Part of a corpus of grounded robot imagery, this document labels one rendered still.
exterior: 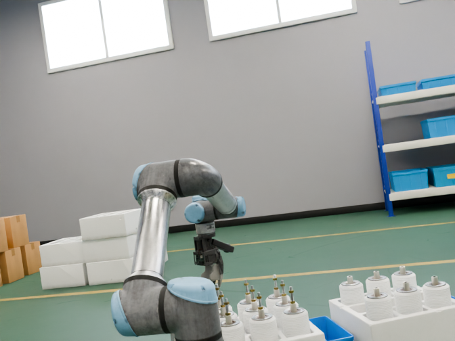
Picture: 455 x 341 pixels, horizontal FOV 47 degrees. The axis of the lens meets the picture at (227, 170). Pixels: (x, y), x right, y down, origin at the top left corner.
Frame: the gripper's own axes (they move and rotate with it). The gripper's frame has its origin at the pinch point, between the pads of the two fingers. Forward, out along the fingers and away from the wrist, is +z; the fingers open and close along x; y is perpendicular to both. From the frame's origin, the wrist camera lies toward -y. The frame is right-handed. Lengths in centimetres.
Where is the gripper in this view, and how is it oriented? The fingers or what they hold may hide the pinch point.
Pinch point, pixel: (217, 283)
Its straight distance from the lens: 213.4
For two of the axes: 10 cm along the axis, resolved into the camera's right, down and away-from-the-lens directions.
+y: -7.7, 1.1, -6.3
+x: 6.2, -0.8, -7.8
